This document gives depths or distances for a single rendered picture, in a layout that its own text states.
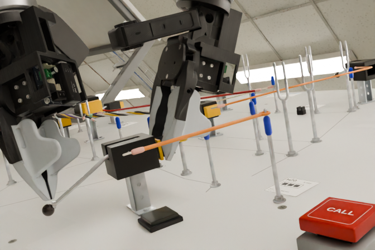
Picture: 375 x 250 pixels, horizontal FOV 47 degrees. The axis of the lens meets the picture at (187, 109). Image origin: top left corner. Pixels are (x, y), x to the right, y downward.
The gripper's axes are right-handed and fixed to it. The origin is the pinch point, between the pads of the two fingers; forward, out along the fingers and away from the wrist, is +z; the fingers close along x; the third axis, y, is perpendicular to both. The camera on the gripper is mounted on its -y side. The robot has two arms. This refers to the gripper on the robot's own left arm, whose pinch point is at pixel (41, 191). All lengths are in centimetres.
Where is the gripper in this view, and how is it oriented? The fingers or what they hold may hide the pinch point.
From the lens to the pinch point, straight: 53.0
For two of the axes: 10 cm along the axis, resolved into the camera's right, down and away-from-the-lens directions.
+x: 3.6, 0.4, 9.3
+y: 8.8, -3.6, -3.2
